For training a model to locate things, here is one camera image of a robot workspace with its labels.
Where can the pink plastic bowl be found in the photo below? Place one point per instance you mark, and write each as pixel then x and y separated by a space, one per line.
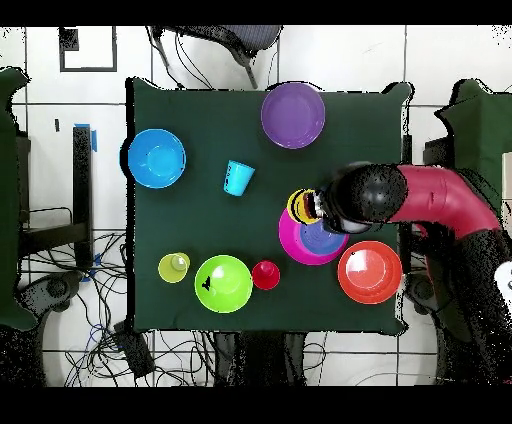
pixel 290 244

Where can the translucent yellow-green plastic cup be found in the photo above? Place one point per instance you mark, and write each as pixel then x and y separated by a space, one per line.
pixel 170 272

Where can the green plastic bowl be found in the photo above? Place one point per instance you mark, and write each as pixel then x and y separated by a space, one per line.
pixel 228 292

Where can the orange plastic bowl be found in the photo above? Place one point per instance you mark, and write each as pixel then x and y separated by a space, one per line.
pixel 370 272

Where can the large light blue bowl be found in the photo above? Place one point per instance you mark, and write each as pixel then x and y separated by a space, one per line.
pixel 156 158

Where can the black power strip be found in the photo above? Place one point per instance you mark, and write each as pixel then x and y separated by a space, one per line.
pixel 134 352

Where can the purple plastic bowl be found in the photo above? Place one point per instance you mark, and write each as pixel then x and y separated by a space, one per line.
pixel 293 115

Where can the blue plastic cup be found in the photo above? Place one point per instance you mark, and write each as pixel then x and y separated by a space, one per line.
pixel 239 178

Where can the small dark blue bowl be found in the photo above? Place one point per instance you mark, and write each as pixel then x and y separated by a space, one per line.
pixel 320 242

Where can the dark green table cloth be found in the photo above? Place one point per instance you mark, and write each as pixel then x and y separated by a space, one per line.
pixel 240 120

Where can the yellow plastic cup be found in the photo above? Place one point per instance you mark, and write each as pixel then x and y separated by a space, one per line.
pixel 294 206

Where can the red plastic cup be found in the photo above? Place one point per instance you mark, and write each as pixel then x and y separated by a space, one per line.
pixel 266 275

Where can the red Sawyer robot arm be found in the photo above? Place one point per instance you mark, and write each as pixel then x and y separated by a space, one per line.
pixel 440 196

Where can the grey office chair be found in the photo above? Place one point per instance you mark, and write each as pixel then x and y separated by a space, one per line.
pixel 256 38

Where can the black metal frame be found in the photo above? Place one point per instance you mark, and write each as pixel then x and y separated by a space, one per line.
pixel 438 154
pixel 82 180

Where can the black floor device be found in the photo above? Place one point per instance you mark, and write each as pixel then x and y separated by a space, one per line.
pixel 52 290
pixel 420 294

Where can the green cloth side table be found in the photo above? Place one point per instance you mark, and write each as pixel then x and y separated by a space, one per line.
pixel 480 132
pixel 8 200

